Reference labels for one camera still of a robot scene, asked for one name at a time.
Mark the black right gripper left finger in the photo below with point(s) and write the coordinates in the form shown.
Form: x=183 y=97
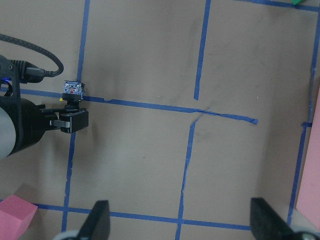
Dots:
x=97 y=225

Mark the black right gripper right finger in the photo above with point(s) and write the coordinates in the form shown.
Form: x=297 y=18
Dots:
x=266 y=224

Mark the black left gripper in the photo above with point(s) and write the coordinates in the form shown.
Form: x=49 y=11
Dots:
x=23 y=125

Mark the yellow push button switch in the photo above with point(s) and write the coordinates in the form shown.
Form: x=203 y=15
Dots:
x=73 y=93

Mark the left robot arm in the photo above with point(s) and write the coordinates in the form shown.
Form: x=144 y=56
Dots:
x=23 y=123

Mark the pink plastic tray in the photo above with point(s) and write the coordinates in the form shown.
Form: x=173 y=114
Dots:
x=308 y=200

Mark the pink foam cube centre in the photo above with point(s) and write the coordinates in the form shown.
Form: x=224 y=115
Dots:
x=16 y=215

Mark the green foam cube right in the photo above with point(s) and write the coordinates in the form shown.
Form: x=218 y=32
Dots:
x=296 y=2

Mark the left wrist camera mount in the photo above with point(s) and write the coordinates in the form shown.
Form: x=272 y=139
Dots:
x=14 y=72

